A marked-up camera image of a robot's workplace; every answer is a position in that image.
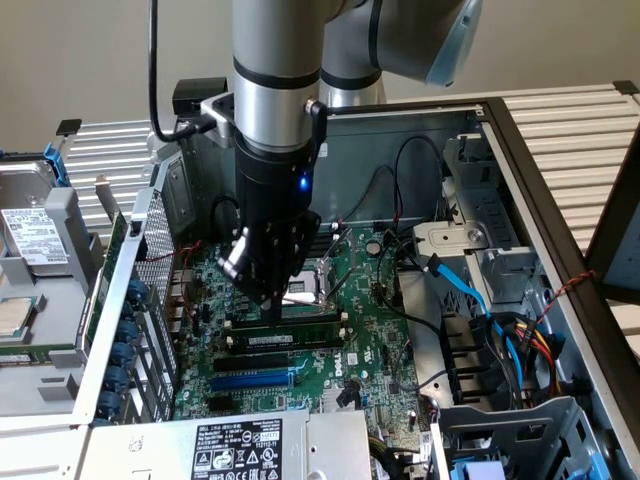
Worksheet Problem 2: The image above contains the CPU socket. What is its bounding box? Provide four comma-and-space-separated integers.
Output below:
282, 262, 336, 319

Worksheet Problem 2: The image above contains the red and black twisted wire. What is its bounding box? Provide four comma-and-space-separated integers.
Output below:
537, 269, 599, 321

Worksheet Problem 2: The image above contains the thin black wire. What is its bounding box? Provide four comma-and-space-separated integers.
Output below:
392, 135, 446, 221
335, 163, 404, 224

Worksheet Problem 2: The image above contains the green motherboard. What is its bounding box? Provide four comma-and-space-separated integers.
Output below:
172, 224, 426, 426

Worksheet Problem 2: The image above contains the blue plastic disk rail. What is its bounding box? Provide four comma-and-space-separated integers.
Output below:
42, 142, 71, 190

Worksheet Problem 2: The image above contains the blue data wire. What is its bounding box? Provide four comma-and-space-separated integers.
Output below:
423, 253, 526, 401

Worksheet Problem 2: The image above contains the grey metal disk bay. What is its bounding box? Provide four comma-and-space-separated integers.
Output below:
412, 133, 547, 312

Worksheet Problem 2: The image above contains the thin metal locking lever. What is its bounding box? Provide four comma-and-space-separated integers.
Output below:
282, 293, 324, 308

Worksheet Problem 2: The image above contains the grey perforated drive cage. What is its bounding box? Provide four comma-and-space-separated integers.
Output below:
429, 394, 617, 480

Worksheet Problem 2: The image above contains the silver CPU chip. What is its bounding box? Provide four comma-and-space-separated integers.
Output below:
0, 295, 40, 337

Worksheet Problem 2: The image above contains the coloured power wire bundle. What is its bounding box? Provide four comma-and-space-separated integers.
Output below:
499, 309, 567, 401

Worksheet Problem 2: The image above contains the grey power supply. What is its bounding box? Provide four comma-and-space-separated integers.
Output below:
74, 407, 372, 480

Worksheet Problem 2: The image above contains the open grey PC case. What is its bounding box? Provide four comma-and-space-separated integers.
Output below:
74, 97, 640, 480

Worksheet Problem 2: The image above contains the small silver heat sink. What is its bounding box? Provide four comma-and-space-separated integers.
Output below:
322, 387, 351, 412

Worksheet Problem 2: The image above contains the thick black wire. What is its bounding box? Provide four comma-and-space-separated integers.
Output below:
377, 227, 446, 336

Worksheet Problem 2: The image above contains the thin red wire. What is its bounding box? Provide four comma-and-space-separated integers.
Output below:
174, 238, 211, 267

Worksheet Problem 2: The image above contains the silver hard disk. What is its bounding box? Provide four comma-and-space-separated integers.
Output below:
0, 159, 72, 277

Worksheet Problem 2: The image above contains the black box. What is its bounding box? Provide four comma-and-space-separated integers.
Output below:
172, 77, 234, 116

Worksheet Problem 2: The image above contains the grey parts rack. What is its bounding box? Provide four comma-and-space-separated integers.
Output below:
0, 187, 109, 419

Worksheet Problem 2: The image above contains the dark leaning case panel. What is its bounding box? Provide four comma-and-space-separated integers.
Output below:
584, 92, 640, 302

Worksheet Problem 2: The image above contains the long black expansion slot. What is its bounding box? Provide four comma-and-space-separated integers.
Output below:
213, 351, 292, 375

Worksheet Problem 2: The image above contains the green graphics card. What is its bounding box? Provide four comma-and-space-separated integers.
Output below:
79, 172, 129, 351

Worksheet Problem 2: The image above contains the metal socket cover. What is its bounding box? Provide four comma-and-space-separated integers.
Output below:
319, 230, 360, 301

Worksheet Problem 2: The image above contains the black plastic duct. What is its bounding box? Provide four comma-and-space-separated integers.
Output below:
439, 312, 506, 406

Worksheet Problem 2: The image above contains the green RAM stick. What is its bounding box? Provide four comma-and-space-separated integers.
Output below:
0, 340, 77, 366
230, 319, 346, 350

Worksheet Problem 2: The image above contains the pale blue drive caddy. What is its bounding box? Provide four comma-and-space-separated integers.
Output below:
449, 457, 509, 480

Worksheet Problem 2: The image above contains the blue expansion slot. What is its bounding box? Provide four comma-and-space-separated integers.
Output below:
209, 372, 295, 394

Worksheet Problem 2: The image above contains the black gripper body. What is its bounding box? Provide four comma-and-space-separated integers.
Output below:
233, 133, 319, 236

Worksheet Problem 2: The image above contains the black camera cable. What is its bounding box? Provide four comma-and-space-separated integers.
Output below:
148, 0, 206, 144

